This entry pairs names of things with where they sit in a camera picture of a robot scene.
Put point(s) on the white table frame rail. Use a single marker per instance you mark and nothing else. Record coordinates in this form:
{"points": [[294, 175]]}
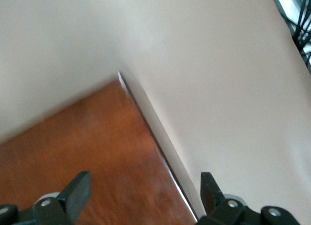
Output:
{"points": [[289, 6]]}

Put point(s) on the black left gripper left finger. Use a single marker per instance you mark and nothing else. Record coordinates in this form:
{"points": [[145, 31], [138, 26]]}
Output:
{"points": [[73, 198]]}

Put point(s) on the dark brown wooden cabinet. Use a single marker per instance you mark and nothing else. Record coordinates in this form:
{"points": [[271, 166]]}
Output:
{"points": [[97, 142]]}

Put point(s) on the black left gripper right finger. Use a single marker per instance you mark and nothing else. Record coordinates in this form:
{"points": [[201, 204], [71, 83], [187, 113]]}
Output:
{"points": [[211, 198]]}

